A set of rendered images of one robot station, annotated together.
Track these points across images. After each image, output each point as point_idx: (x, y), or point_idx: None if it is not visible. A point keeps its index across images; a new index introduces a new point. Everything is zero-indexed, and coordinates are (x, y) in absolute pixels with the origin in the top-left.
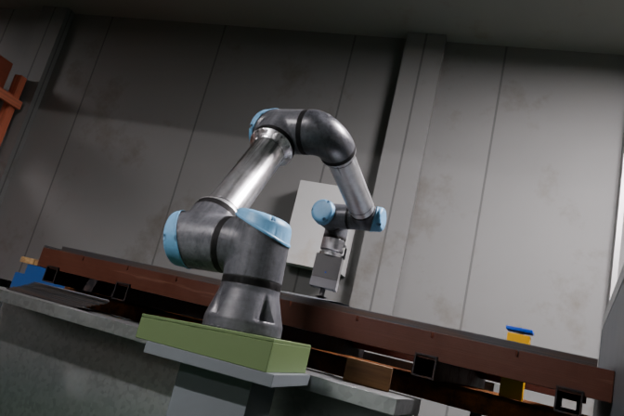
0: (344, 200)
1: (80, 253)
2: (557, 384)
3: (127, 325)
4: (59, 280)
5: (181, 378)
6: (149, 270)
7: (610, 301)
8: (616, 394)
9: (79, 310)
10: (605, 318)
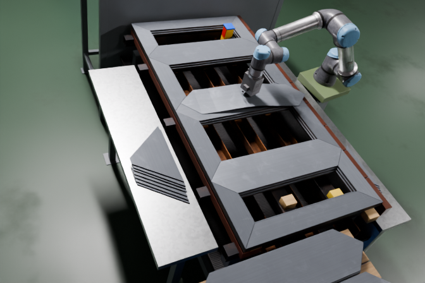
0: (288, 38)
1: None
2: None
3: (338, 129)
4: None
5: None
6: (337, 138)
7: None
8: (248, 19)
9: (354, 153)
10: None
